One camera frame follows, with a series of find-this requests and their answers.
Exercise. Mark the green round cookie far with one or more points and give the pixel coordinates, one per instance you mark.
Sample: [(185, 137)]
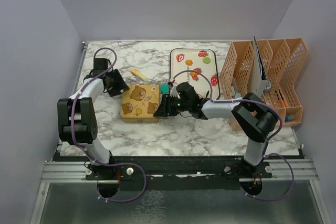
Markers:
[(206, 60)]

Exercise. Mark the peach file organizer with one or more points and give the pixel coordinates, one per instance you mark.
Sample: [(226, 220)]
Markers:
[(270, 68)]

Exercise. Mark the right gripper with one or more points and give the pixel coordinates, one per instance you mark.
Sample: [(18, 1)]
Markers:
[(165, 108)]

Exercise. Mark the tin lid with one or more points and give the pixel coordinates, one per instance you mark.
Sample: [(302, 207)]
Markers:
[(140, 101)]

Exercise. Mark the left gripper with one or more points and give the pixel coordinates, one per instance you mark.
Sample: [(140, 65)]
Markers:
[(120, 83)]

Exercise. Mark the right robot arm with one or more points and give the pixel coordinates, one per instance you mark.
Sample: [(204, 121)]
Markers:
[(259, 121)]

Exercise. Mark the orange flower cookie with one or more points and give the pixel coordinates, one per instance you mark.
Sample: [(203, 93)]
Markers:
[(189, 62)]

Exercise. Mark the white folder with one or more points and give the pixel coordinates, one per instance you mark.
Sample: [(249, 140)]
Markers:
[(258, 84)]

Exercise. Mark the gold cookie tin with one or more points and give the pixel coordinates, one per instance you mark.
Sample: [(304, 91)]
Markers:
[(140, 119)]

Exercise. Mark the aluminium frame rail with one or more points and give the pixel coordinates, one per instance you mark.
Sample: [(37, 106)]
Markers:
[(64, 194)]

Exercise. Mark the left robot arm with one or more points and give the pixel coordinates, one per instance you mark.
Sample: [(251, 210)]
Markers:
[(77, 123)]

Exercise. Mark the strawberry tray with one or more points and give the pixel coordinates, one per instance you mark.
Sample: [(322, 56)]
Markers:
[(203, 77)]

